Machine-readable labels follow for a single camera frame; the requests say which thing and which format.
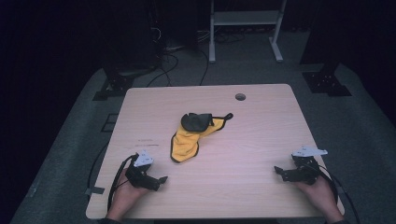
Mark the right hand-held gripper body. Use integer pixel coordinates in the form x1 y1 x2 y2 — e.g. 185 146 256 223
281 146 329 187

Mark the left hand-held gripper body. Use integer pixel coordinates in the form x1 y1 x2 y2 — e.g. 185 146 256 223
124 149 162 191

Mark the yellow and black cloth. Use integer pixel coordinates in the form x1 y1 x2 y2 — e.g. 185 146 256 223
169 112 234 164

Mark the person's left hand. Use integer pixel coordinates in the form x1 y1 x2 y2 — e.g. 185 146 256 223
106 168 151 222

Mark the person's right hand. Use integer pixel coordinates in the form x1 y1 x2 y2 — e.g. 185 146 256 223
294 175 345 224

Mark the grey tape strip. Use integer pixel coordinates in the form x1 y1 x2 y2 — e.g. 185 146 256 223
85 186 106 196

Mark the black stand with flat base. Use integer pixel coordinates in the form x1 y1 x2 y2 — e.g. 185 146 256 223
299 0 353 98
92 46 158 102

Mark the white metal stand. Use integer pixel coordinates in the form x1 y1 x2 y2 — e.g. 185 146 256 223
208 0 288 64

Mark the left hand-held gripper black cable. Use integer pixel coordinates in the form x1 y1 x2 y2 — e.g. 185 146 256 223
106 154 139 213

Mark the black floor cable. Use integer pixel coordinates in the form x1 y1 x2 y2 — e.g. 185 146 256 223
86 140 110 200

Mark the bundle of black floor cables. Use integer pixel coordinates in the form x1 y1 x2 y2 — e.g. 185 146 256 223
146 26 247 88

